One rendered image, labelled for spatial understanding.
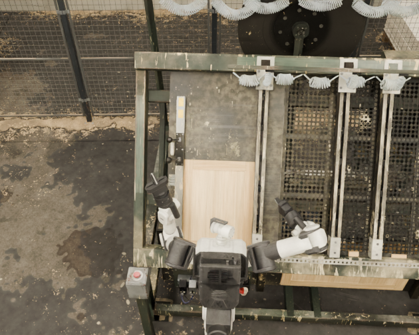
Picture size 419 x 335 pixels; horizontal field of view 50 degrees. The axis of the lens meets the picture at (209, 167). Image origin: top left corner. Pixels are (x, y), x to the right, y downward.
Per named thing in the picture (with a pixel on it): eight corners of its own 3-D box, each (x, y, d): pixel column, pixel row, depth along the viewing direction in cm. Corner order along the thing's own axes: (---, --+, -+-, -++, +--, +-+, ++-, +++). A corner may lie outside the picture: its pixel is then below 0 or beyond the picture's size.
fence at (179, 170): (173, 247, 287) (173, 249, 283) (177, 96, 277) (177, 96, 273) (181, 248, 287) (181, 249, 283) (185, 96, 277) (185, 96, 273)
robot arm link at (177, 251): (179, 262, 244) (183, 267, 230) (163, 257, 242) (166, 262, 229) (187, 242, 245) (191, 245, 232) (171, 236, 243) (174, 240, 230)
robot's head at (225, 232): (227, 245, 228) (228, 230, 225) (210, 238, 233) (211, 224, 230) (234, 239, 233) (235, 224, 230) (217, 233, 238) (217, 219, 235)
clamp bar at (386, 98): (364, 255, 283) (377, 268, 259) (378, 62, 270) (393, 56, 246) (380, 256, 282) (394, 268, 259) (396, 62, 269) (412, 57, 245)
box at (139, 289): (129, 299, 277) (125, 284, 264) (132, 281, 285) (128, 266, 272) (148, 300, 276) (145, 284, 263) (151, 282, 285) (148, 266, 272)
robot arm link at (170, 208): (165, 189, 244) (171, 203, 251) (151, 202, 239) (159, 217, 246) (180, 194, 237) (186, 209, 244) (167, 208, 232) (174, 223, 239)
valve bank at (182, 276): (172, 306, 293) (170, 287, 276) (175, 286, 303) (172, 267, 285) (250, 310, 291) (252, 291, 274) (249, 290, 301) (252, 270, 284)
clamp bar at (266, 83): (247, 250, 286) (249, 262, 262) (256, 58, 272) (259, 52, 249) (263, 250, 285) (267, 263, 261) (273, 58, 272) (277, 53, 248)
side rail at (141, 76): (136, 243, 294) (133, 248, 283) (139, 71, 282) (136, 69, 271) (145, 243, 294) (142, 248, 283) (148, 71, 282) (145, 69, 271)
